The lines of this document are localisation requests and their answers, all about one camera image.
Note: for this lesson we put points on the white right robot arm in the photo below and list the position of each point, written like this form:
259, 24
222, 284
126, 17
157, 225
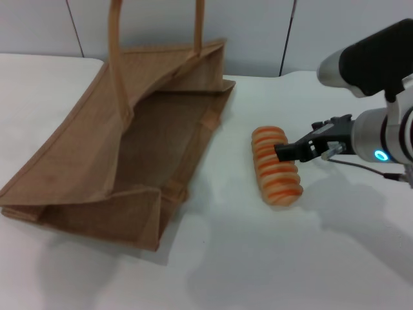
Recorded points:
371, 58

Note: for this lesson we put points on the orange striped bread loaf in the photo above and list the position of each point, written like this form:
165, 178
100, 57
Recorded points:
277, 181

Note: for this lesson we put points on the brown jute handbag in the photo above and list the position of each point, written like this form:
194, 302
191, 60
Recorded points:
80, 145

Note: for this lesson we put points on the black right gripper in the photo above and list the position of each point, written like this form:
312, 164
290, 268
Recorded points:
335, 132

